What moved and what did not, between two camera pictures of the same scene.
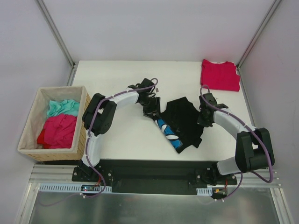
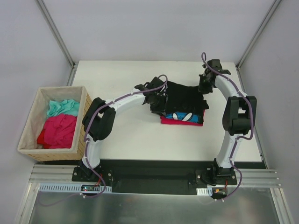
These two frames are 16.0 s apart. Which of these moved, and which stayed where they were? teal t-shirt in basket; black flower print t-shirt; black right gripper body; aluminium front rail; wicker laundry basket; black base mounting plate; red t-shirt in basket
Moved: black flower print t-shirt; black right gripper body
Stayed: black base mounting plate; red t-shirt in basket; aluminium front rail; teal t-shirt in basket; wicker laundry basket
